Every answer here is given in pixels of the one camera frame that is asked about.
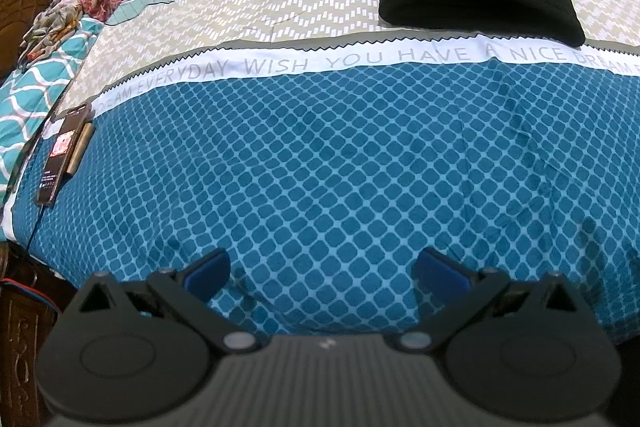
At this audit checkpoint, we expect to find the teal white lattice quilt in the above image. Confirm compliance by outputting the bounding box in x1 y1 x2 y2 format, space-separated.
0 15 103 202

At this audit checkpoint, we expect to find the patterned teal bedsheet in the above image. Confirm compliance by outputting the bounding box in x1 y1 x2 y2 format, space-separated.
1 0 639 339

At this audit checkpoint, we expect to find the black product tag card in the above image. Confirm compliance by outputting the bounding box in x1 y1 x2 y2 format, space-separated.
36 103 92 207

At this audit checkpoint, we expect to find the wooden stick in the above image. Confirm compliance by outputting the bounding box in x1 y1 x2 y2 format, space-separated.
66 121 94 176

